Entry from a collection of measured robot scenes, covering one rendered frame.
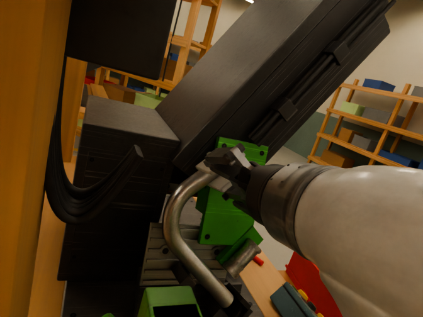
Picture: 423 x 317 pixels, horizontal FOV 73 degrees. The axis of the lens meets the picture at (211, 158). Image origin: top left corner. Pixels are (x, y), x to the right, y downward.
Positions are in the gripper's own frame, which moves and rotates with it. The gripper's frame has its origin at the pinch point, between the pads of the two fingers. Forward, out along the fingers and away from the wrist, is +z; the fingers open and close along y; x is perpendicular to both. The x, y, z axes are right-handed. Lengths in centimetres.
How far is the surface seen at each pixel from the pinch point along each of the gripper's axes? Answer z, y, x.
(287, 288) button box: 8.2, -38.4, -2.9
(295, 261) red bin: 30, -55, -17
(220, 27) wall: 847, 66, -518
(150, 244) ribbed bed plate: 6.6, -5.9, 15.7
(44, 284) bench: 20.5, -4.6, 37.9
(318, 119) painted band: 543, -268, -474
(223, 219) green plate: 4.4, -10.4, 2.2
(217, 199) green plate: 4.4, -6.2, 0.9
